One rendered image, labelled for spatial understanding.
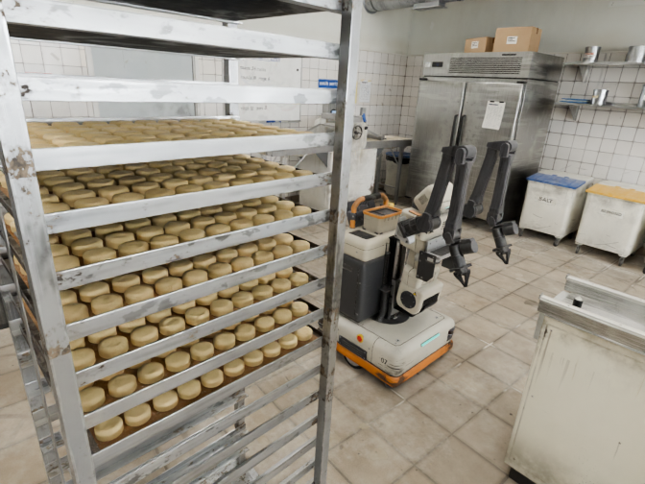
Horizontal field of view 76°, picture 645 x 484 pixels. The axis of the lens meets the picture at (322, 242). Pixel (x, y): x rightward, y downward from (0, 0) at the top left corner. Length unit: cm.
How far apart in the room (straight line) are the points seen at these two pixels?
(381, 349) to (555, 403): 91
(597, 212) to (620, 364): 355
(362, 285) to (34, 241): 194
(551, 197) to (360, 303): 338
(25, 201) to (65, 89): 16
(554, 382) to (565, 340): 19
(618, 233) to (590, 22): 240
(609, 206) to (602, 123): 112
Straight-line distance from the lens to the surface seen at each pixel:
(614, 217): 520
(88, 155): 70
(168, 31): 74
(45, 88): 68
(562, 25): 614
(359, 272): 237
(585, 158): 591
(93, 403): 90
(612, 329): 177
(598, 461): 202
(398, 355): 237
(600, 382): 185
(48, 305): 71
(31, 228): 67
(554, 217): 540
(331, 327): 111
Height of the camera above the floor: 162
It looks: 21 degrees down
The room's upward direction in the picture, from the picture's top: 3 degrees clockwise
